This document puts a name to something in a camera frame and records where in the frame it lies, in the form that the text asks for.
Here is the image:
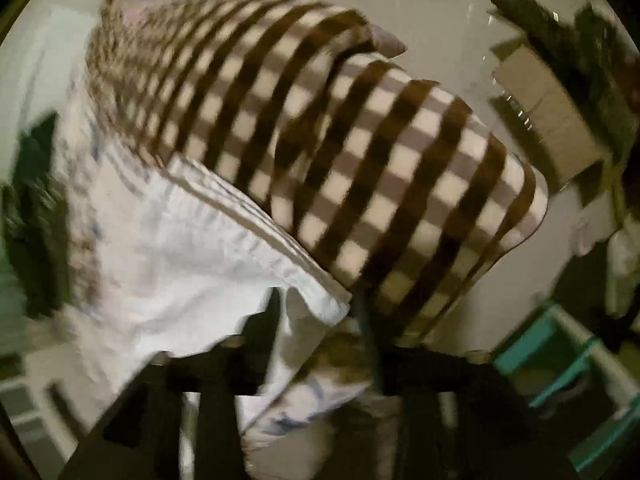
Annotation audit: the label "teal rack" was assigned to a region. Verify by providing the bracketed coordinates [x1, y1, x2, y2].
[492, 304, 640, 472]

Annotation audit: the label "dark cloth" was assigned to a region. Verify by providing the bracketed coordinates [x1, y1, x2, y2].
[1, 114, 72, 317]

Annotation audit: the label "brown checkered blanket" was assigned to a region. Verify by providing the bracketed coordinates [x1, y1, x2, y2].
[85, 0, 551, 346]

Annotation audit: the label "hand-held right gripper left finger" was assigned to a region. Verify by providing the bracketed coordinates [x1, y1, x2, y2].
[59, 287, 284, 480]

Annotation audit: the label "white floral bed sheet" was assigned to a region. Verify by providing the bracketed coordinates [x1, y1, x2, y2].
[55, 75, 401, 461]

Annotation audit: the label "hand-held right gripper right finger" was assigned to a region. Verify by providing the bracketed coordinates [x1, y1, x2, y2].
[349, 296, 583, 480]

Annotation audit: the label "white pants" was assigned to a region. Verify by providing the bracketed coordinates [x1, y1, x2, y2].
[52, 152, 353, 441]

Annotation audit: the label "cardboard box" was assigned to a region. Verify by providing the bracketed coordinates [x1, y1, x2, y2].
[491, 44, 610, 187]

